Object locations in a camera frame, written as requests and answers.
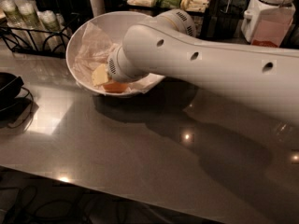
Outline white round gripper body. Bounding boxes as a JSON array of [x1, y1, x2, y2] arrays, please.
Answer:
[[107, 47, 148, 83]]

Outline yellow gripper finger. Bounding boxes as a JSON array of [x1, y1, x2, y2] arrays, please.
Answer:
[[92, 63, 109, 86]]

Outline orange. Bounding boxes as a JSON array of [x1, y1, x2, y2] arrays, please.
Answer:
[[103, 81, 128, 93]]

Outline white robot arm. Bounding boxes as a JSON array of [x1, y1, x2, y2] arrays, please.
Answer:
[[95, 9, 299, 125]]

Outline white bowl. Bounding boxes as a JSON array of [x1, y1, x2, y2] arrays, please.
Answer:
[[66, 11, 164, 98]]

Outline white paper liner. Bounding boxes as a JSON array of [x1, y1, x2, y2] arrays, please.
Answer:
[[66, 22, 164, 97]]

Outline right stacked paper cups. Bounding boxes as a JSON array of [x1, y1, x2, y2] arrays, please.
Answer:
[[37, 10, 61, 32]]

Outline stacked paper cups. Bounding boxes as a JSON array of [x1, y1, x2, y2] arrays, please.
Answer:
[[37, 10, 61, 32], [1, 0, 25, 28], [19, 3, 40, 29]]

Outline white cylindrical cup stack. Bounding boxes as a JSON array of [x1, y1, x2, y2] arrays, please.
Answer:
[[86, 0, 107, 18]]

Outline green tea bag packets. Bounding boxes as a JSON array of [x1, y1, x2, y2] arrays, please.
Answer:
[[155, 0, 181, 9]]

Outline black pan on stand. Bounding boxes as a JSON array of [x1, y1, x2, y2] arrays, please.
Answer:
[[0, 72, 35, 129]]

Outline black tea bag shelf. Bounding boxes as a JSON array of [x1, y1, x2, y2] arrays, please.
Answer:
[[124, 0, 219, 41]]

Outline middle stacked paper cups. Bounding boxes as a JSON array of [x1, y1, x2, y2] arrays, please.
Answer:
[[19, 3, 40, 29]]

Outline cream tea bag packets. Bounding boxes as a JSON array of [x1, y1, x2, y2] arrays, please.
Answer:
[[180, 0, 209, 13]]

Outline left stacked paper cups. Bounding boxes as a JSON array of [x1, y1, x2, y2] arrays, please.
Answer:
[[1, 0, 25, 28]]

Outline red white sugar packet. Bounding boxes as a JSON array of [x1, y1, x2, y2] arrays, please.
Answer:
[[251, 39, 277, 48]]

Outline white kitchen appliance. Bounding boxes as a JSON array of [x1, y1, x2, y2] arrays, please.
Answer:
[[241, 0, 295, 48]]

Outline black wire cup rack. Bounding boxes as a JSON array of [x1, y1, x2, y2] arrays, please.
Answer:
[[0, 13, 79, 58]]

